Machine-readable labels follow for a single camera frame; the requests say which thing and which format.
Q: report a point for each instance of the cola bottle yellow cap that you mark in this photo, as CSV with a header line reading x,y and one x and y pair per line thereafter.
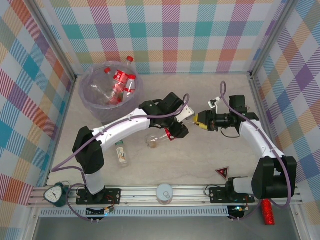
x,y
152,142

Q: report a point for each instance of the clear bottle red-white label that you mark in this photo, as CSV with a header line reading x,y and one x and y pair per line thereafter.
x,y
129,86

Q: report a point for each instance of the clear bottle wide red label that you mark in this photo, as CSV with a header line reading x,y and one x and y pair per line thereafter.
x,y
120,75

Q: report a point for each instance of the slim clear bottle red cap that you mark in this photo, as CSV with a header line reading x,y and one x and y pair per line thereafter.
x,y
102,82

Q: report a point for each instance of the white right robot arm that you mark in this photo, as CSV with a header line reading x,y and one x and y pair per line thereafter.
x,y
255,137

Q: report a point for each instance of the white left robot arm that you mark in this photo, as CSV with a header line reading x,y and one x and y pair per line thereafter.
x,y
120,125

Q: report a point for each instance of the translucent purple trash bin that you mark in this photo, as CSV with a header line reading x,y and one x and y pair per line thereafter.
x,y
110,115

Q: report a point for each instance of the purple plastic bin liner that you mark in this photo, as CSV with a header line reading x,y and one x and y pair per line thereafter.
x,y
86,92

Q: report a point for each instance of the red triangular sign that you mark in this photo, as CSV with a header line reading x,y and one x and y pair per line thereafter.
x,y
223,172

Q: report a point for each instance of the small bottle green cap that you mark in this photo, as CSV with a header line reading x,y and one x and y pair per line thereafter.
x,y
122,155

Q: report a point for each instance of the silver tin can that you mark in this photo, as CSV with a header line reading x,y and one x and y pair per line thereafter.
x,y
164,193

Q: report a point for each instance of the red glitter cylinder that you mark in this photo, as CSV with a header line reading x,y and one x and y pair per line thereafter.
x,y
268,212

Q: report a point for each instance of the green alarm clock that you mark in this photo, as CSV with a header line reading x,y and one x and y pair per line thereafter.
x,y
53,195

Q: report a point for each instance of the aluminium frame side rail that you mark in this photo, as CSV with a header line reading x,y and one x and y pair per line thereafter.
x,y
258,92

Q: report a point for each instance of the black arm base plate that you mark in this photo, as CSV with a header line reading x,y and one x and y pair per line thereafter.
x,y
113,196
217,195

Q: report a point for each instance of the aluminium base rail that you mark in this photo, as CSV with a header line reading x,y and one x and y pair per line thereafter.
x,y
140,193

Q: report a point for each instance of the aluminium frame post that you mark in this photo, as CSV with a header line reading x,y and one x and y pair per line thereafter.
x,y
272,37
53,37

